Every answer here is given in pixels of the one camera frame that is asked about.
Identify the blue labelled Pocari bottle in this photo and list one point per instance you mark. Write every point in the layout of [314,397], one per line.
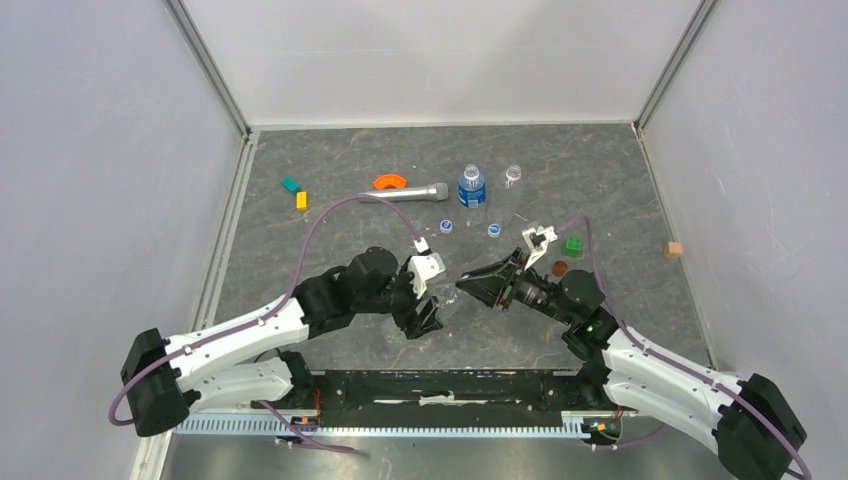
[472,187]

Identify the silver microphone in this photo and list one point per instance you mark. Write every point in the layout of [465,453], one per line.
[435,192]

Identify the green toy brick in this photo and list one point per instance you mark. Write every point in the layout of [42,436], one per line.
[572,247]

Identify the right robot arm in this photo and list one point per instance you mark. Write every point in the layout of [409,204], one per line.
[746,422]

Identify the clear bottle with blue-white cap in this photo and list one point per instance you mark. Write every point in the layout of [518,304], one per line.
[449,299]

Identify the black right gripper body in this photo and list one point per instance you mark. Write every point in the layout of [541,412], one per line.
[530,290]

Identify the teal rectangular block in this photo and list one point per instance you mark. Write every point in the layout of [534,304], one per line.
[291,185]

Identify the yellow rectangular block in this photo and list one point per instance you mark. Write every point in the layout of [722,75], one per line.
[302,202]

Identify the brown cube near right wall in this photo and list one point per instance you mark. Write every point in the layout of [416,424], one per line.
[673,250]

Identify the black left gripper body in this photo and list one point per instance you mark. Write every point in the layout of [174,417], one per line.
[404,303]

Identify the small brown round object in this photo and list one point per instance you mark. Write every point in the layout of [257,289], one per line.
[559,268]

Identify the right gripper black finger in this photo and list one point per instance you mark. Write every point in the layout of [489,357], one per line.
[499,272]
[487,291]

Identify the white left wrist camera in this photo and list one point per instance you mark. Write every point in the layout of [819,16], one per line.
[426,265]

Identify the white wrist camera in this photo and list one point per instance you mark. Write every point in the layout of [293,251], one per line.
[537,240]
[426,265]

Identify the orange curved pipe piece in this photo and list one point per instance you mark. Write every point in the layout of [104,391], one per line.
[390,181]

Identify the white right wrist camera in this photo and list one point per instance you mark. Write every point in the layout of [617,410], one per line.
[537,240]

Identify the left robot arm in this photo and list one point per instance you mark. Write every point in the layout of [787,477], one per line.
[166,379]

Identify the white cap of bottle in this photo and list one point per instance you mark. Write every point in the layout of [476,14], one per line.
[494,230]

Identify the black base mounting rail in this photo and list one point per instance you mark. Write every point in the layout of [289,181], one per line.
[433,399]

